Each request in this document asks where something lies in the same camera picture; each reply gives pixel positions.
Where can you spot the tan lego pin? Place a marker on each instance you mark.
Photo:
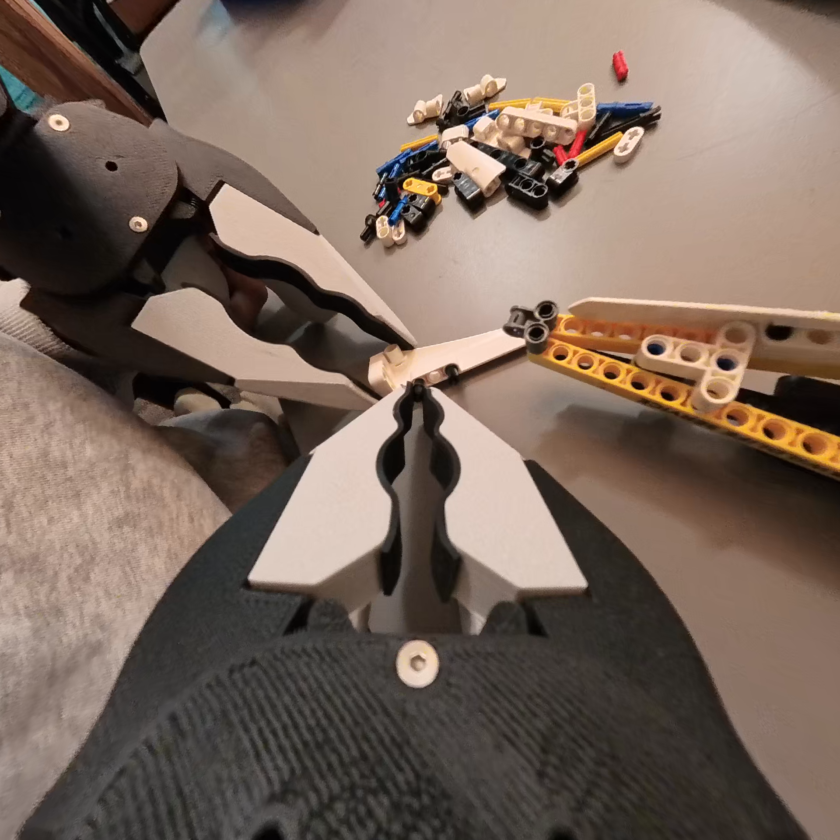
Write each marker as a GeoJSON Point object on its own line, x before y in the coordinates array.
{"type": "Point", "coordinates": [392, 354]}

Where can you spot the person's left hand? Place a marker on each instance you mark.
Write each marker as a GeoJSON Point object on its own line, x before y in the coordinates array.
{"type": "Point", "coordinates": [246, 298]}

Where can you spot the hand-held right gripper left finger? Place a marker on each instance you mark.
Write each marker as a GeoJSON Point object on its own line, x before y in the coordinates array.
{"type": "Point", "coordinates": [321, 518]}

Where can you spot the yellow white lego helicopter model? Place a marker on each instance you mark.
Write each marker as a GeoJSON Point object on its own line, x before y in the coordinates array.
{"type": "Point", "coordinates": [623, 374]}

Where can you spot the white lego wing panel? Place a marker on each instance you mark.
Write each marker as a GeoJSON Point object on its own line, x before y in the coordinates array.
{"type": "Point", "coordinates": [472, 351]}

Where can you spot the brown wooden cabinet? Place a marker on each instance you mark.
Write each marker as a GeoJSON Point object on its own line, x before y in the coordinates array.
{"type": "Point", "coordinates": [52, 39]}

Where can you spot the pile of loose lego pieces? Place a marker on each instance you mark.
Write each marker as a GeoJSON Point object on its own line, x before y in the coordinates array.
{"type": "Point", "coordinates": [485, 170]}

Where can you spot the person's left forearm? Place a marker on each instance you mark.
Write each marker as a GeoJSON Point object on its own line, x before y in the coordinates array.
{"type": "Point", "coordinates": [19, 315]}

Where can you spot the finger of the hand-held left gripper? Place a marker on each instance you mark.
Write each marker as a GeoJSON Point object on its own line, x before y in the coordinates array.
{"type": "Point", "coordinates": [197, 328]}
{"type": "Point", "coordinates": [289, 236]}

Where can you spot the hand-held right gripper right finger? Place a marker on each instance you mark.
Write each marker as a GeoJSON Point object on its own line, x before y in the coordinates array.
{"type": "Point", "coordinates": [512, 518]}

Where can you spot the red lego pin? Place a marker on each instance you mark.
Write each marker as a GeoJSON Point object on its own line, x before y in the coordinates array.
{"type": "Point", "coordinates": [620, 65]}

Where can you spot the person's grey clothing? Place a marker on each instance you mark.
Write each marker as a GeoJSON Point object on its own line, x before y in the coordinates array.
{"type": "Point", "coordinates": [79, 525]}

